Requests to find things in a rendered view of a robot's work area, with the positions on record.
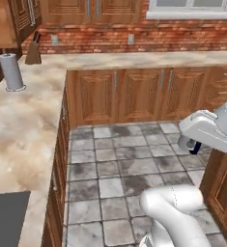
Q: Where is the wooden side cupboard run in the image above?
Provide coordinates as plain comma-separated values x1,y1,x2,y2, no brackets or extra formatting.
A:
40,86,71,247

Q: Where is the wooden knife block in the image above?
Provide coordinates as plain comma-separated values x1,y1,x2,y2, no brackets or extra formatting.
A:
24,30,43,66

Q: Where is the wooden base cupboard door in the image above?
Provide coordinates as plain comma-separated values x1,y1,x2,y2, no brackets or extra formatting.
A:
117,68,165,124
73,69,119,126
163,68,212,123

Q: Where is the dark grey hob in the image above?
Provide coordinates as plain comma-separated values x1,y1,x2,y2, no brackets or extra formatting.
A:
0,190,32,247

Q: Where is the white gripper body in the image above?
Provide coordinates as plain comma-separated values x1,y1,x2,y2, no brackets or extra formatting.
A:
177,109,227,154

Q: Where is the white paper towel roll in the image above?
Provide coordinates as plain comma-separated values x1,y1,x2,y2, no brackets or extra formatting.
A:
0,52,27,94

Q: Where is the wooden island cupboard door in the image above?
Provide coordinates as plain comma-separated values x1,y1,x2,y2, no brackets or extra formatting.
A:
199,149,227,247

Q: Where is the plain wooden cabinet side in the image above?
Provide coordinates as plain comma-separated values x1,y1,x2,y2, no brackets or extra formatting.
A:
0,0,20,50

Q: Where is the white framed window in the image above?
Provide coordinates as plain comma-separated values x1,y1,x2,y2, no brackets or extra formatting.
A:
145,0,227,21

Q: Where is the silver corner cupboard handle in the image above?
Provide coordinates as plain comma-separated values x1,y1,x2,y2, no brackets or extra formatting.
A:
27,0,36,27

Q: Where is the wooden corner wall cupboard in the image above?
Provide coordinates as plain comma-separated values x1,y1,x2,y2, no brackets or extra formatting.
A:
8,0,43,44

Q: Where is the wooden wall cupboard door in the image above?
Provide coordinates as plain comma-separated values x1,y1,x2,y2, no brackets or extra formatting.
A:
40,0,93,24
93,0,144,24

